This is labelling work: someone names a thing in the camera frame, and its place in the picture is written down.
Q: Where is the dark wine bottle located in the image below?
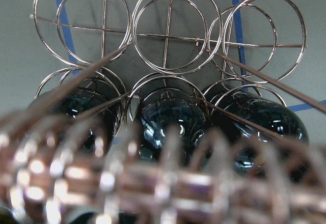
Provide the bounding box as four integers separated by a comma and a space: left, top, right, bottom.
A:
203, 83, 310, 181
135, 88, 208, 165
23, 86, 120, 157

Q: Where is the copper wire bottle basket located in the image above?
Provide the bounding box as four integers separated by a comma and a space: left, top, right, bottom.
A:
1, 0, 325, 223

